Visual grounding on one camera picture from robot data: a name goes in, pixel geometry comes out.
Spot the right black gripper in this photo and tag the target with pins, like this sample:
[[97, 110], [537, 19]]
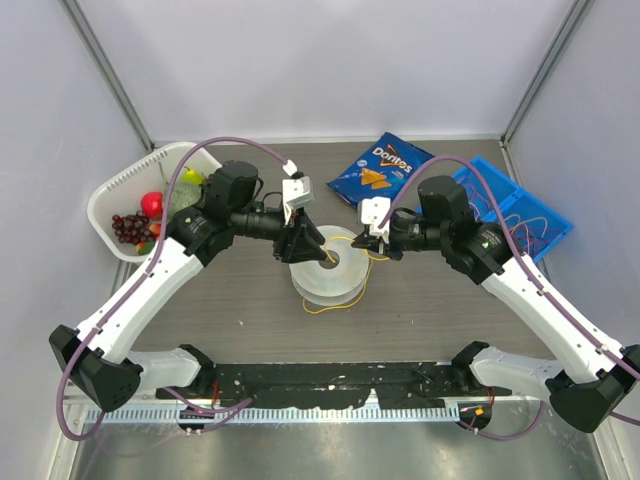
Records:
[[366, 240]]

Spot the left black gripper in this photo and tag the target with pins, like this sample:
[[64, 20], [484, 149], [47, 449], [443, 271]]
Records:
[[299, 241]]

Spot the translucent white spool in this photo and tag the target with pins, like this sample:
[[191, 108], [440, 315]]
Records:
[[332, 283]]

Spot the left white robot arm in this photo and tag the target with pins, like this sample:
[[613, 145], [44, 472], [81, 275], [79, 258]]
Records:
[[97, 353]]

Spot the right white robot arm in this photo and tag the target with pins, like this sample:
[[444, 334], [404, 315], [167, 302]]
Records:
[[590, 373]]

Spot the blue Doritos chip bag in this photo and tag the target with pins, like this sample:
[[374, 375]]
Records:
[[382, 170]]

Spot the yellow green toy pear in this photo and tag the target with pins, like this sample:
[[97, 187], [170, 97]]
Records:
[[192, 176]]

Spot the small peach toy fruit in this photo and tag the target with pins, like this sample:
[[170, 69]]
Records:
[[154, 229]]

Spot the red toy apple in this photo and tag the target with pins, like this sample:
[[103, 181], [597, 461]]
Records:
[[151, 204]]

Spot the purple toy grape bunch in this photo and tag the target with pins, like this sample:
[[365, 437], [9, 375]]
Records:
[[133, 228]]

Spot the white plastic fruit basket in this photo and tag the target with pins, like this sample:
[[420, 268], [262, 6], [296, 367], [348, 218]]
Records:
[[122, 193]]

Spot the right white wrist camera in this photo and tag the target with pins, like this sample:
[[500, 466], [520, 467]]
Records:
[[374, 211]]

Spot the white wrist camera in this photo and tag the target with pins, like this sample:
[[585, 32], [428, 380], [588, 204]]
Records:
[[374, 211], [296, 194]]

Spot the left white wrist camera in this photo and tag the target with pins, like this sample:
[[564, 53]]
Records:
[[296, 194]]

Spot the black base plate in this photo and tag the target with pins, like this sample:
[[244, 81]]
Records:
[[397, 385]]

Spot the blue plastic cable bin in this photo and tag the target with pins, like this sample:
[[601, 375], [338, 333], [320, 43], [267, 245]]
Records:
[[537, 227]]

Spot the white slotted cable duct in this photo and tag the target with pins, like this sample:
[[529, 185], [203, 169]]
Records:
[[369, 413]]

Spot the aluminium corner post right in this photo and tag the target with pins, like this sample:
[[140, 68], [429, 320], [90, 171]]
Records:
[[571, 22]]

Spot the aluminium corner post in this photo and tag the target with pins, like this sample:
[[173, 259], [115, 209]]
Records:
[[92, 44], [571, 22]]

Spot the aluminium corner post left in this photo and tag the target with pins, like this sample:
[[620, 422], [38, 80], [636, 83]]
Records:
[[92, 44]]

